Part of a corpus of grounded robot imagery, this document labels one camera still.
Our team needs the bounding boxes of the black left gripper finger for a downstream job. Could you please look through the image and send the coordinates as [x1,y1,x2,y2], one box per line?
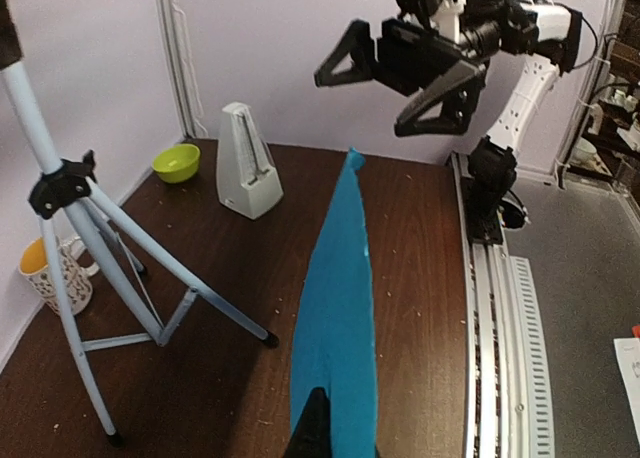
[283,387,332,458]

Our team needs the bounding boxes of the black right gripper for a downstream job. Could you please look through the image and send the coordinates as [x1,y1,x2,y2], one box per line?
[314,18,488,137]

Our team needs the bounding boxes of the blue sheet music page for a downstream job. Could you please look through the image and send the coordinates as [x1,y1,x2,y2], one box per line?
[289,149,378,457]

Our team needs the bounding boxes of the white perforated music stand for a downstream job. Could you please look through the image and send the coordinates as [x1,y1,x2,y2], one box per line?
[1,0,279,448]

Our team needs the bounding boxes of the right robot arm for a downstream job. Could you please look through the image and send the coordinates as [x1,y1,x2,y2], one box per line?
[314,0,583,232]

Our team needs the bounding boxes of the white metronome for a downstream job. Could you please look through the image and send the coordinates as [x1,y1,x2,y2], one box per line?
[216,102,284,220]

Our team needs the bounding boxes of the small yellow-green bowl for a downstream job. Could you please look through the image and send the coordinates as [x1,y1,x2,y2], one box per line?
[151,143,201,184]

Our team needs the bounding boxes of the floral ceramic mug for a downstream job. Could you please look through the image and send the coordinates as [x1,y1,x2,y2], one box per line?
[18,235,101,317]

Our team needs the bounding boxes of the white sheet music papers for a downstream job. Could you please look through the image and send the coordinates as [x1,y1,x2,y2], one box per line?
[614,338,639,416]

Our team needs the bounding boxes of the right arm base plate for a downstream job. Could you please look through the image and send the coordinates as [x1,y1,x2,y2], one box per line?
[461,177,530,246]

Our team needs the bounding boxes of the aluminium front rail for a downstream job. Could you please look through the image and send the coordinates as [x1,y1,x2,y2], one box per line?
[449,150,556,458]

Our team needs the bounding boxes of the right aluminium frame post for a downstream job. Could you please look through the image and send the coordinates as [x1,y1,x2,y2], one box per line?
[155,0,209,139]

